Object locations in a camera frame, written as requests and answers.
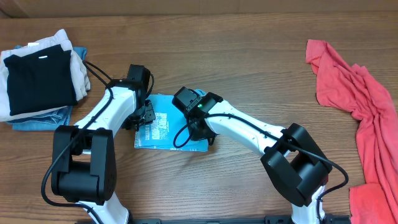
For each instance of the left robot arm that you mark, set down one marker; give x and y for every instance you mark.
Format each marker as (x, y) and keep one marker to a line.
(83, 172)

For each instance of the light blue printed t-shirt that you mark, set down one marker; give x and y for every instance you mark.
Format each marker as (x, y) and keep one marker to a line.
(161, 132)

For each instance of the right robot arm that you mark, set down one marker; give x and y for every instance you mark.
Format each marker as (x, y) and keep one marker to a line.
(293, 161)

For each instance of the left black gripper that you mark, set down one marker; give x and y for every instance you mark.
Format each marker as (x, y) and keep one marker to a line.
(150, 116)

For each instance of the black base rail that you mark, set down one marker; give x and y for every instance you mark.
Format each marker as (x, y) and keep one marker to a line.
(270, 219)

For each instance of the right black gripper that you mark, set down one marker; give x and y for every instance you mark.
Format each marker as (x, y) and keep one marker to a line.
(196, 135)

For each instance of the beige folded garment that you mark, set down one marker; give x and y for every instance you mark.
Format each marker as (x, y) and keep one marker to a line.
(60, 38)

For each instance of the folded blue jeans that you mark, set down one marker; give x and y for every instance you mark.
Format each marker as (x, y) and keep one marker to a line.
(51, 120)

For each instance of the black folded shirt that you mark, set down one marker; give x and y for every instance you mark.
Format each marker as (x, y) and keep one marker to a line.
(40, 81)

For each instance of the red t-shirt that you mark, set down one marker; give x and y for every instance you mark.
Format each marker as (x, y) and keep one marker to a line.
(353, 89)

